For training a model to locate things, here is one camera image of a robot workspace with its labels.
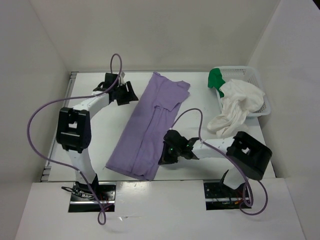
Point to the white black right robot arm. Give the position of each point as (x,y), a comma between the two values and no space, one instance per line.
(248,156)

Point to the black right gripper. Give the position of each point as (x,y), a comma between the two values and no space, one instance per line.
(165,158)

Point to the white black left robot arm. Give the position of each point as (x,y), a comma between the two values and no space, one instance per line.
(74,132)

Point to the green t shirt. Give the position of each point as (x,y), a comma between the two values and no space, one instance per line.
(215,80)

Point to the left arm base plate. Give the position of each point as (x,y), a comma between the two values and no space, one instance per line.
(83,201)

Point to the white t shirt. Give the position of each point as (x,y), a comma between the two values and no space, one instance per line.
(240,99)

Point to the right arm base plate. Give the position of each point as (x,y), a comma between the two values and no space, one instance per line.
(221,197)

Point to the white plastic laundry basket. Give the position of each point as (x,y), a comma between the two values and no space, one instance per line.
(250,75)

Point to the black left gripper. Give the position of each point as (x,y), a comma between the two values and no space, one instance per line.
(130,96)

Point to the purple t shirt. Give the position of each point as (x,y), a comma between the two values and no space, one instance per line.
(140,145)

